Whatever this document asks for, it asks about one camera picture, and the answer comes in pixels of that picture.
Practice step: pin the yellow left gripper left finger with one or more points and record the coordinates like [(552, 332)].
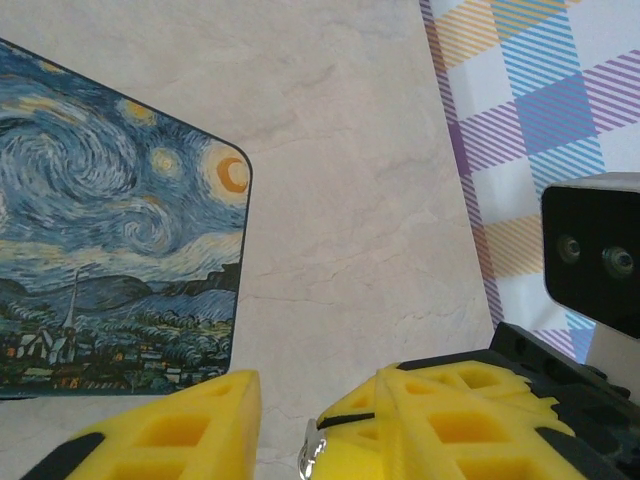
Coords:
[(220, 400)]

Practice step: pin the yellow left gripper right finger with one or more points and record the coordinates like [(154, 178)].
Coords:
[(515, 452)]

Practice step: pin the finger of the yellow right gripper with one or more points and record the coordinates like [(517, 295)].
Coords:
[(355, 452), (440, 377)]

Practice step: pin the silver key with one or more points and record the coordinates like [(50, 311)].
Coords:
[(316, 435)]

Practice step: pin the plaid pastel cloth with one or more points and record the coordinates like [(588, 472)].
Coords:
[(525, 100)]

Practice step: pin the starry night painting mat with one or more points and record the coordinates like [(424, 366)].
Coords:
[(100, 225)]

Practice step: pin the black and white camera box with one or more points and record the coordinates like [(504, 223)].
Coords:
[(590, 250)]

